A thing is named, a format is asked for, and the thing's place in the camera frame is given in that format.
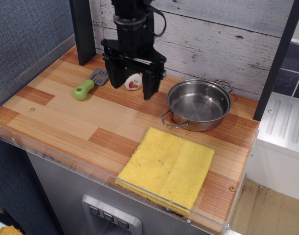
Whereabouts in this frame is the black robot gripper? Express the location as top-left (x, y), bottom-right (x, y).
top-left (101, 21), bottom-right (166, 100)

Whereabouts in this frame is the green grey toy spatula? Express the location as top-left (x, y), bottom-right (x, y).
top-left (73, 68), bottom-right (109, 100)

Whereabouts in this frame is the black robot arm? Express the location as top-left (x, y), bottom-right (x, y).
top-left (101, 0), bottom-right (166, 100)

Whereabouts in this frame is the plush sushi roll toy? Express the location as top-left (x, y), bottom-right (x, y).
top-left (124, 73), bottom-right (142, 91)

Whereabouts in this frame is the stainless steel pot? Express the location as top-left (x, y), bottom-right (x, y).
top-left (161, 79), bottom-right (233, 132)

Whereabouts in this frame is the yellow folded cloth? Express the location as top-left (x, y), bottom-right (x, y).
top-left (115, 127), bottom-right (215, 215)

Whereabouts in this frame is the clear acrylic front guard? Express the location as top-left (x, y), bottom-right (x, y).
top-left (0, 126), bottom-right (231, 235)

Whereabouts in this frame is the grey button control panel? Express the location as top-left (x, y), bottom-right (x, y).
top-left (82, 194), bottom-right (143, 235)

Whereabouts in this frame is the white toy sink unit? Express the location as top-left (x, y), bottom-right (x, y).
top-left (246, 93), bottom-right (299, 200)

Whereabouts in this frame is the yellow object bottom left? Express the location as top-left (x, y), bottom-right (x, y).
top-left (0, 226), bottom-right (23, 235)

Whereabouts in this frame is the black left vertical post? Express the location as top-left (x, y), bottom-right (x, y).
top-left (69, 0), bottom-right (96, 66)

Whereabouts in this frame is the black vertical post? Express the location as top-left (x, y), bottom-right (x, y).
top-left (69, 0), bottom-right (96, 66)
top-left (253, 0), bottom-right (299, 121)

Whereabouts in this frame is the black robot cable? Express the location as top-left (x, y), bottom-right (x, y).
top-left (145, 4), bottom-right (167, 37)

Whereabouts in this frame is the black right vertical post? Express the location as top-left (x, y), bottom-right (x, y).
top-left (253, 0), bottom-right (299, 121)

